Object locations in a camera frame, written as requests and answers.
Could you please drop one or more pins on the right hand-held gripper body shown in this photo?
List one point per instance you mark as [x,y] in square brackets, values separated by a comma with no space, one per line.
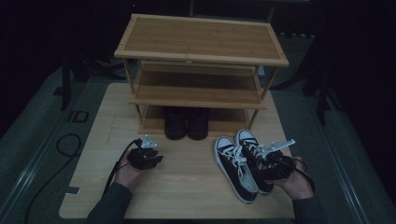
[275,169]

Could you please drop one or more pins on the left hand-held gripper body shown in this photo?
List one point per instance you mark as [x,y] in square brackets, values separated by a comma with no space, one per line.
[141,157]

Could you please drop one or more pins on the black white canvas sneaker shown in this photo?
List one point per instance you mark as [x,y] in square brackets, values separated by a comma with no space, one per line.
[249,140]
[232,168]

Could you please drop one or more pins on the grey metal floor rail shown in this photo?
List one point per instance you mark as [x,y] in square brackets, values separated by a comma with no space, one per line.
[31,174]
[345,174]

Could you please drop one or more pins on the person's right hand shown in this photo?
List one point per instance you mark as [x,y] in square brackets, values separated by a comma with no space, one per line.
[295,186]

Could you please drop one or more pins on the plain black shoe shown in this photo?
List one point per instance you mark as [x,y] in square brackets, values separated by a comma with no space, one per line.
[197,124]
[175,124]

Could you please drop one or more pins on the wooden three-tier shoe rack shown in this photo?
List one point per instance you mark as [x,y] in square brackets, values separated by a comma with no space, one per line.
[199,40]

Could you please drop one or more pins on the black metal stand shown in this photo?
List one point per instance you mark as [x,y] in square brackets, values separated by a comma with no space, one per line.
[322,93]
[65,84]

